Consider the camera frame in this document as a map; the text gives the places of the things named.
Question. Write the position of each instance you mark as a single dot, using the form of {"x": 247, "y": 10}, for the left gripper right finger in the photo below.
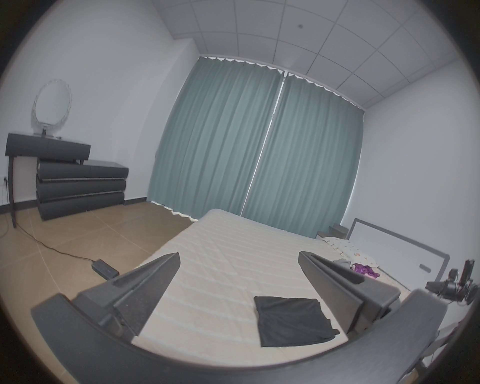
{"x": 337, "y": 296}

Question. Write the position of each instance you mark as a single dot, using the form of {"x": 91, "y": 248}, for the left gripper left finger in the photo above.
{"x": 140, "y": 296}

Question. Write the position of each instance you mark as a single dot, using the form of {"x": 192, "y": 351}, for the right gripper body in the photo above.
{"x": 444, "y": 290}

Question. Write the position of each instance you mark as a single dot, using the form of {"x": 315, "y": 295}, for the black T-shirt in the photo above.
{"x": 292, "y": 322}

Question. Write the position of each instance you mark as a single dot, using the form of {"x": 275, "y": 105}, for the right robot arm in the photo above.
{"x": 467, "y": 277}

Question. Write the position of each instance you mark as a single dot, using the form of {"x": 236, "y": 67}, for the bed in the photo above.
{"x": 232, "y": 262}

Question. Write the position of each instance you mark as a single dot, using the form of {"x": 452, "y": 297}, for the grey garment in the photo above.
{"x": 342, "y": 263}

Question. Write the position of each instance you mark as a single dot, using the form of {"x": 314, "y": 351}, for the purple garment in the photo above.
{"x": 363, "y": 270}

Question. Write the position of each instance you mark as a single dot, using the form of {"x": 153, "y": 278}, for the black power adapter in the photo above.
{"x": 105, "y": 269}

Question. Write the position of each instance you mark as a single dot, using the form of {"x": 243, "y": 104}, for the white printed pillow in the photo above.
{"x": 348, "y": 249}

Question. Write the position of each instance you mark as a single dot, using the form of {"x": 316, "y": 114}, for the grey bedside table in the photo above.
{"x": 335, "y": 230}

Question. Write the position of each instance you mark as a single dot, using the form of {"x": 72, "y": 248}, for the black chest of drawers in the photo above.
{"x": 75, "y": 187}

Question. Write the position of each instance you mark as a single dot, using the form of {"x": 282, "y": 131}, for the round white-framed mirror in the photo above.
{"x": 52, "y": 105}

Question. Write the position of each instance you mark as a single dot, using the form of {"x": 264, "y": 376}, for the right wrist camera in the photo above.
{"x": 453, "y": 275}

